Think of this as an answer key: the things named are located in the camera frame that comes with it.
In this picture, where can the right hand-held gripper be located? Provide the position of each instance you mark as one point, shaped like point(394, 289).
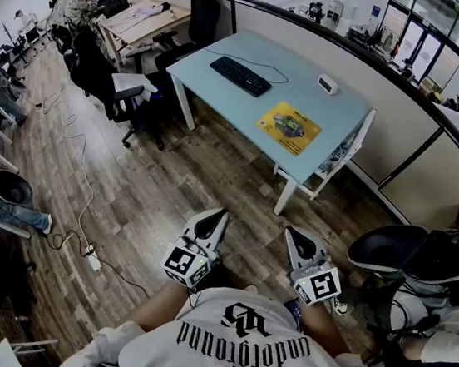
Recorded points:
point(321, 285)

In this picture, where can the yellow mat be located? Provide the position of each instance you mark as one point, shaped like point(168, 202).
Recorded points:
point(276, 117)

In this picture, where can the white paper sheet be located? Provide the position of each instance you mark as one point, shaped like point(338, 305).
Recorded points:
point(129, 81)

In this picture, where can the white cloth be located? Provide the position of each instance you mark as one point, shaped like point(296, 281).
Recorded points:
point(145, 11)

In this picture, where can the glass entrance doors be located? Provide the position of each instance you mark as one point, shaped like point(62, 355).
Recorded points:
point(419, 48)

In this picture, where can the white power strip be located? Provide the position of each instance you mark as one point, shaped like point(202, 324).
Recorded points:
point(93, 259)

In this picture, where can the beige partition with black rail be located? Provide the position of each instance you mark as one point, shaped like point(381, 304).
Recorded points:
point(314, 47)

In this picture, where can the black office chair with armrests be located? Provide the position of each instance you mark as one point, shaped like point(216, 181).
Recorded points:
point(93, 72)

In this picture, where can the light blue white-legged table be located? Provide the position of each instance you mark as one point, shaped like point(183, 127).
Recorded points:
point(307, 105)

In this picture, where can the white digital clock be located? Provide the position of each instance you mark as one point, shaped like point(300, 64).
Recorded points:
point(326, 84)

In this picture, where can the black white-rimmed chair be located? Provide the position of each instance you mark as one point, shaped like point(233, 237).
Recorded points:
point(385, 245)

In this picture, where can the person's left forearm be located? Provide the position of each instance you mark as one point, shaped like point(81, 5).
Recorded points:
point(158, 307)

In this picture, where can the black computer keyboard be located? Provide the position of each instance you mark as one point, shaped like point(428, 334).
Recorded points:
point(239, 75)

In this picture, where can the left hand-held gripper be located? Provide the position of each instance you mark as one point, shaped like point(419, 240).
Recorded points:
point(179, 260)

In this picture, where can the person's right forearm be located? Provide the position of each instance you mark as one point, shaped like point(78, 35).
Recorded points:
point(323, 329)

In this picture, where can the light wooden desk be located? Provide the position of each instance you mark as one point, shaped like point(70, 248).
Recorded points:
point(149, 25)

